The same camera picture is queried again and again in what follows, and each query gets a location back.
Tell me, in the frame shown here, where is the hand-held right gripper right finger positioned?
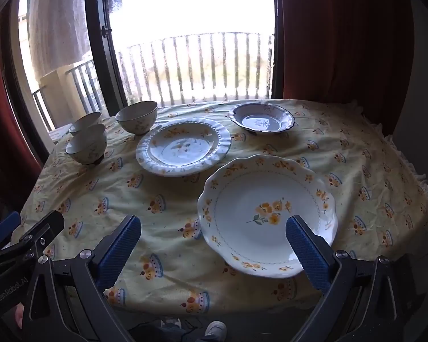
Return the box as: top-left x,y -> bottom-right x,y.
284,215 -> 414,342

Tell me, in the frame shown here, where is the yellow flower scalloped plate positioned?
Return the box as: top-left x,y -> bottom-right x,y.
197,154 -> 339,278

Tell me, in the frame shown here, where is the white hanging cloth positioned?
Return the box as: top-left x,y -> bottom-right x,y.
27,0 -> 124,77

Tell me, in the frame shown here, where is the white shoe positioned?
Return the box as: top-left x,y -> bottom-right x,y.
203,321 -> 227,341

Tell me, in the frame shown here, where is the balcony railing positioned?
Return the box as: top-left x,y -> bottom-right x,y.
32,32 -> 274,129

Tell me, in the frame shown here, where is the blue rim deep plate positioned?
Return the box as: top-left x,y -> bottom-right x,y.
229,102 -> 296,134

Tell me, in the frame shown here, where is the red curtain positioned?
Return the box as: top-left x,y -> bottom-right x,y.
0,18 -> 43,200
276,0 -> 414,136

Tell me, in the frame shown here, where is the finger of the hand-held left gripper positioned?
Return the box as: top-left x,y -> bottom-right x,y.
0,211 -> 22,253
0,209 -> 65,269

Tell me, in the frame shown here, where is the yellow printed tablecloth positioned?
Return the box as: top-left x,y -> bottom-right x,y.
19,99 -> 428,319

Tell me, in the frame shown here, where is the dark window frame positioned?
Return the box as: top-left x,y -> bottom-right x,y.
0,0 -> 284,157

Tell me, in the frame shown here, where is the white bowl dark rim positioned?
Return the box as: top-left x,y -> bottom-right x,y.
68,111 -> 103,137
65,124 -> 108,165
115,100 -> 158,136

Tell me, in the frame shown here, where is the blue dotted ruffled plate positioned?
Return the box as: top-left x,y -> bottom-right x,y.
136,117 -> 232,178

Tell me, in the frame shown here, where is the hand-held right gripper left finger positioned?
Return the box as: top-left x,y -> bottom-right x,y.
21,215 -> 143,342

